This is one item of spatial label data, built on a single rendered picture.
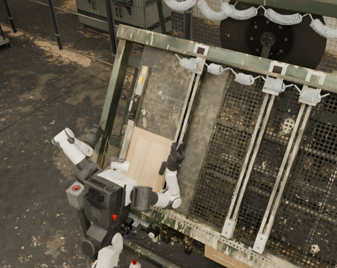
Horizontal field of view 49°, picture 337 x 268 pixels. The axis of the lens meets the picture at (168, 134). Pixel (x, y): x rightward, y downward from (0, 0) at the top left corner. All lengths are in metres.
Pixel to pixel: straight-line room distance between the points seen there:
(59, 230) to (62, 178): 0.72
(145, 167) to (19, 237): 1.70
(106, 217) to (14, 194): 2.26
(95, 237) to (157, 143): 0.81
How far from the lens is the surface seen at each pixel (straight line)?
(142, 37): 2.77
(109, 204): 2.25
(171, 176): 2.28
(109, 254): 2.68
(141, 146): 2.83
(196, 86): 2.56
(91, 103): 5.52
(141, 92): 2.79
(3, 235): 4.12
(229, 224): 2.57
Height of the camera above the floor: 3.04
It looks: 39 degrees down
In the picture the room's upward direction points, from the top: 2 degrees counter-clockwise
